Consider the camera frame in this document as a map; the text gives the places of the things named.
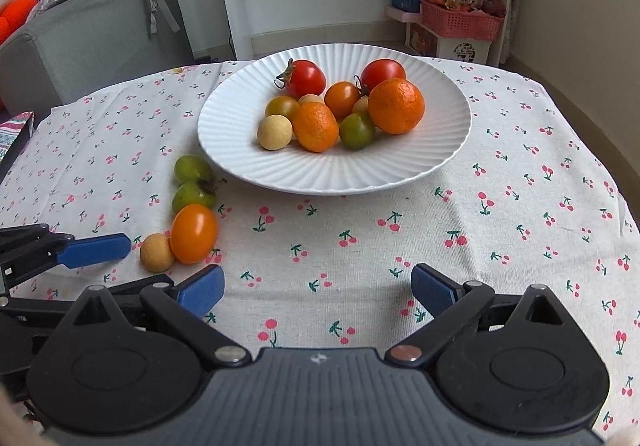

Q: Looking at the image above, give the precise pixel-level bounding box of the white printed box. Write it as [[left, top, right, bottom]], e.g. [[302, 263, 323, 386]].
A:
[[405, 22, 493, 64]]

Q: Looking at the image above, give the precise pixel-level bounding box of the large orange mandarin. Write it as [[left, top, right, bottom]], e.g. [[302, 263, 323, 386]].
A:
[[368, 78, 426, 135]]

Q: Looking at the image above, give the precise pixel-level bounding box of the grey sofa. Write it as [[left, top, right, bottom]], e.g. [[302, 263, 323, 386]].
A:
[[0, 0, 193, 117]]

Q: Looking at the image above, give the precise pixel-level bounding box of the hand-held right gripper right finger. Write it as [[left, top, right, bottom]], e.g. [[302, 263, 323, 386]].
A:
[[384, 263, 567, 368]]

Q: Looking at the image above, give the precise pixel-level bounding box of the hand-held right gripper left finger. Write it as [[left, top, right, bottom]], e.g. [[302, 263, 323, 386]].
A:
[[74, 265, 252, 368]]

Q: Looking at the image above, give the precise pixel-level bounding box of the small yellowish cherry tomato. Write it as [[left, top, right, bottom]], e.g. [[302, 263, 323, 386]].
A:
[[265, 96, 301, 119]]

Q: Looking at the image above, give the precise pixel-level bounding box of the orange cherry tomato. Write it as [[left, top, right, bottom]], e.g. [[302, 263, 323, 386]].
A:
[[324, 81, 362, 121], [170, 204, 220, 265]]

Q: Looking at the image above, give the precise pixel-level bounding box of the cherry print tablecloth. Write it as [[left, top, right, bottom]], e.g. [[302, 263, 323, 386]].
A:
[[0, 57, 640, 446]]

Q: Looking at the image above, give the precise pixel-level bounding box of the white ribbed plate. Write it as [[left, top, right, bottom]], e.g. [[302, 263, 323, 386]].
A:
[[197, 43, 472, 197]]

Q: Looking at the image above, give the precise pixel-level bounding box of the red tomato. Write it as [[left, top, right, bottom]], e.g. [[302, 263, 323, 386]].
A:
[[274, 58, 327, 101], [355, 58, 407, 94]]

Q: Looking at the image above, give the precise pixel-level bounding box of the green cherry tomato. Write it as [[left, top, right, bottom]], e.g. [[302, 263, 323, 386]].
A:
[[174, 155, 214, 187], [339, 112, 377, 150], [172, 180, 218, 215]]

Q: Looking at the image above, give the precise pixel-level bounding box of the white low board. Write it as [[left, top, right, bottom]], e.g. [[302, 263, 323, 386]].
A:
[[384, 5, 423, 24]]

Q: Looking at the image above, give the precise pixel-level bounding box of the orange cushion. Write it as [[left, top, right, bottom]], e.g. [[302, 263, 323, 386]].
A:
[[0, 0, 40, 44]]

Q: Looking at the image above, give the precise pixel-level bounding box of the pale longan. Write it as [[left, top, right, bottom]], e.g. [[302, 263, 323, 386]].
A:
[[257, 115, 293, 151]]

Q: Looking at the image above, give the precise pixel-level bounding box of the small orange mandarin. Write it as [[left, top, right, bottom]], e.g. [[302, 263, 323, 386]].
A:
[[291, 101, 340, 153]]

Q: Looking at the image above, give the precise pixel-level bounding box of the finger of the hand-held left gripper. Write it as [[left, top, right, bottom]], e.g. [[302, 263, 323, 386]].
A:
[[0, 223, 132, 280], [0, 296, 73, 332]]

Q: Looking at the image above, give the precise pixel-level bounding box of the striped patterned box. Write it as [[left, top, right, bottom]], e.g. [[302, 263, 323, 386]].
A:
[[0, 111, 36, 177]]

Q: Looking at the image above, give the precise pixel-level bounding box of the large pink plastic basket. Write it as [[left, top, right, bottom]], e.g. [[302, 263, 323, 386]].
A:
[[420, 0, 505, 42]]

